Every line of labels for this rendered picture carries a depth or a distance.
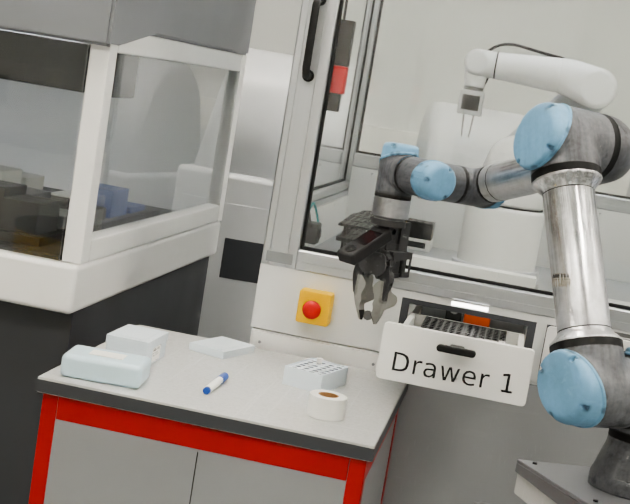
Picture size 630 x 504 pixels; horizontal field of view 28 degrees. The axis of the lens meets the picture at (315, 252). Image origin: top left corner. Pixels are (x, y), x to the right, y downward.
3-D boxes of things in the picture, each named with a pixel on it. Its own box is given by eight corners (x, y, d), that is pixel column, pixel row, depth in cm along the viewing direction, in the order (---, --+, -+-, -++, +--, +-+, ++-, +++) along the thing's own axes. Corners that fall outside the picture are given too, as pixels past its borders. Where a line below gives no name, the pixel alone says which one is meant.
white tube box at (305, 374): (319, 394, 246) (322, 375, 245) (282, 383, 249) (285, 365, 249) (345, 384, 257) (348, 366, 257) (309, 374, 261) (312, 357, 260)
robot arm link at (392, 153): (397, 144, 246) (374, 139, 253) (388, 199, 247) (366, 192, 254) (430, 148, 250) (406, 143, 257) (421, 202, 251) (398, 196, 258)
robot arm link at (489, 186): (667, 118, 216) (485, 167, 257) (621, 107, 210) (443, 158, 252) (667, 184, 214) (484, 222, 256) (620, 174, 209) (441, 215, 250)
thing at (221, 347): (222, 359, 262) (223, 351, 262) (188, 349, 266) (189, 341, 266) (254, 352, 273) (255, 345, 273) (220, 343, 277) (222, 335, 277)
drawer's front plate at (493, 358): (524, 407, 238) (535, 351, 236) (375, 377, 242) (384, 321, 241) (524, 405, 239) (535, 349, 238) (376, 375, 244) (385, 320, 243)
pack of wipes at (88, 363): (149, 379, 236) (153, 356, 236) (139, 390, 227) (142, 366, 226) (72, 365, 237) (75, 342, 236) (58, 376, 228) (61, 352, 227)
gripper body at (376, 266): (409, 281, 256) (419, 223, 255) (381, 281, 250) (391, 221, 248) (381, 273, 261) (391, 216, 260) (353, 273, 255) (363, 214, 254)
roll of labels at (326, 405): (340, 424, 227) (343, 402, 226) (302, 416, 228) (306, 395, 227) (347, 415, 233) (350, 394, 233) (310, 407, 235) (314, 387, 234)
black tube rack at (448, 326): (498, 381, 248) (504, 349, 247) (410, 364, 251) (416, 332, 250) (501, 360, 270) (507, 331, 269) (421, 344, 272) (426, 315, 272)
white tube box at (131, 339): (144, 368, 244) (148, 342, 243) (102, 359, 245) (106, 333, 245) (165, 356, 256) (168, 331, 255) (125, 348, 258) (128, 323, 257)
